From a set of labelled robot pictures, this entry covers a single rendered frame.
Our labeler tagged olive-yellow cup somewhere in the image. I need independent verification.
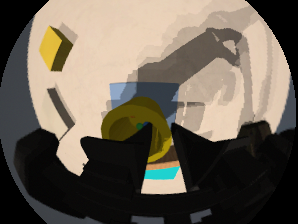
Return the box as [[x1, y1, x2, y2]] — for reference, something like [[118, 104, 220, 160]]
[[101, 96, 172, 163]]

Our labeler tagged beige flat rectangular slab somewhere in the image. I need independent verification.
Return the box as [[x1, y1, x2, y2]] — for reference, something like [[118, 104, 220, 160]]
[[39, 88, 74, 141]]

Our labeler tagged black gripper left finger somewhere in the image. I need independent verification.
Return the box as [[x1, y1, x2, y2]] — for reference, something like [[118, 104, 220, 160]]
[[80, 123, 153, 193]]

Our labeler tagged yellow rectangular block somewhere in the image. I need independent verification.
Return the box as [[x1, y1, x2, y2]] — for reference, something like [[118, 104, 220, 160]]
[[39, 26, 73, 72]]

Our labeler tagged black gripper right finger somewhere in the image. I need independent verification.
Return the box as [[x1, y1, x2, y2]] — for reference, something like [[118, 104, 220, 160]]
[[170, 123, 250, 192]]

